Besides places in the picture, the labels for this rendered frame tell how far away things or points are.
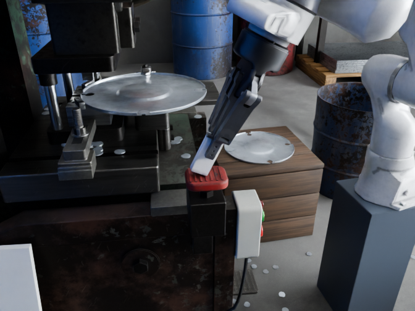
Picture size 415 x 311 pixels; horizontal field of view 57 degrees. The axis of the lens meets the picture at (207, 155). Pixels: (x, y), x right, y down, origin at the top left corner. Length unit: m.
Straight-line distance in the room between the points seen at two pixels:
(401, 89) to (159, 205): 0.65
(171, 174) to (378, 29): 0.49
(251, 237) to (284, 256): 0.80
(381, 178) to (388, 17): 0.64
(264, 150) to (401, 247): 0.62
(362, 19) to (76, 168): 0.52
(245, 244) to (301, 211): 0.83
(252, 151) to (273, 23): 1.10
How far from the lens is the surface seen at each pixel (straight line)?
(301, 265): 1.58
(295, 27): 0.54
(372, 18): 0.58
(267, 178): 1.47
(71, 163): 0.74
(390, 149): 1.11
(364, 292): 1.35
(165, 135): 0.91
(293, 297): 1.47
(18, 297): 0.87
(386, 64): 1.09
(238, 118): 0.55
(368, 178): 1.16
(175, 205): 0.75
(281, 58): 0.56
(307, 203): 1.61
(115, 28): 0.82
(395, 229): 1.22
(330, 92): 2.09
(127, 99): 0.88
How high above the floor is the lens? 1.07
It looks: 28 degrees down
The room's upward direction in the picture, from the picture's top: straight up
